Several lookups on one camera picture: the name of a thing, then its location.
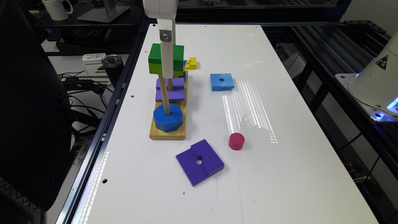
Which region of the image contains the dark purple square block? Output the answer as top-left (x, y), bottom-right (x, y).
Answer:
top-left (176, 139), bottom-right (224, 186)

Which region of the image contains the light blue square block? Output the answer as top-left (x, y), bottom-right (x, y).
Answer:
top-left (210, 73), bottom-right (234, 91)

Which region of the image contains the wooden front peg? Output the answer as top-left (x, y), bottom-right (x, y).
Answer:
top-left (158, 75), bottom-right (171, 116)

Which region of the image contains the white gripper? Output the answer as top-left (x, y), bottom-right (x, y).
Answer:
top-left (142, 0), bottom-right (178, 78)

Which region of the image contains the wooden peg base board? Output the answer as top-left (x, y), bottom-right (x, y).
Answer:
top-left (149, 78), bottom-right (188, 140)

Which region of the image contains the monitor stand base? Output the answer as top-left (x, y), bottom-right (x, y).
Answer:
top-left (77, 0), bottom-right (130, 23)

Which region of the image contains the white remote label device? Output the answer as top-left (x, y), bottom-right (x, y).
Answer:
top-left (82, 53), bottom-right (106, 65)

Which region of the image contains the pink cylinder block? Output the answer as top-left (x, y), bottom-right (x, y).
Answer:
top-left (228, 133), bottom-right (245, 151)

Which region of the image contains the lavender square block on peg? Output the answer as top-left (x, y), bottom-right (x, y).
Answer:
top-left (155, 78), bottom-right (185, 102)

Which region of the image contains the lime green block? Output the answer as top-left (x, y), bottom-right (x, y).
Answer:
top-left (149, 63), bottom-right (184, 77)

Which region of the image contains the blue octagon block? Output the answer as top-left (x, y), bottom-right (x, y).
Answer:
top-left (154, 103), bottom-right (183, 133)

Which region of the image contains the wooden peg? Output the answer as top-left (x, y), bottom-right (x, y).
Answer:
top-left (158, 75), bottom-right (171, 116)
top-left (167, 78), bottom-right (174, 91)

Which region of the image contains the wooden middle peg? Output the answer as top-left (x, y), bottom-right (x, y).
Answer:
top-left (167, 78), bottom-right (174, 91)

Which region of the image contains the white mug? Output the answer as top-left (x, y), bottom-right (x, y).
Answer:
top-left (42, 0), bottom-right (73, 21)

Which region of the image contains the black tumbler cup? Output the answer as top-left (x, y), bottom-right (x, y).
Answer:
top-left (101, 54), bottom-right (124, 87)

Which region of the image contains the yellow notched block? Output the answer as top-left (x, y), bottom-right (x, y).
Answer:
top-left (185, 57), bottom-right (197, 70)

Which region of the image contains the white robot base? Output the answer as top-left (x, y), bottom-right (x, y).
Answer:
top-left (335, 34), bottom-right (397, 122)

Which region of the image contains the green square block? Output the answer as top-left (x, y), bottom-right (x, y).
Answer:
top-left (148, 44), bottom-right (184, 71)

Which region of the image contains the black office chair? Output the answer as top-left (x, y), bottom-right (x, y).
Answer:
top-left (1, 0), bottom-right (72, 212)

